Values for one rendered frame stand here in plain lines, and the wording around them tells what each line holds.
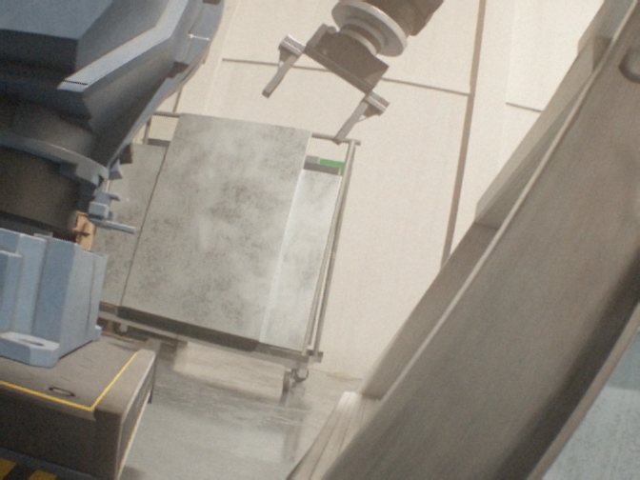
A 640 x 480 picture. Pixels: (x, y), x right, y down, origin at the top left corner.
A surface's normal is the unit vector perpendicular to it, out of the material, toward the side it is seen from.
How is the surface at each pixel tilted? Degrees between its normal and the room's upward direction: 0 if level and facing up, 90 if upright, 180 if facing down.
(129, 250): 78
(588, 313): 88
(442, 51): 90
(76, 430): 90
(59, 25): 90
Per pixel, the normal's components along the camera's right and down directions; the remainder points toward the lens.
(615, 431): -0.07, -0.10
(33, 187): 0.80, 0.11
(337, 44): 0.19, -0.04
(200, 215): -0.03, -0.30
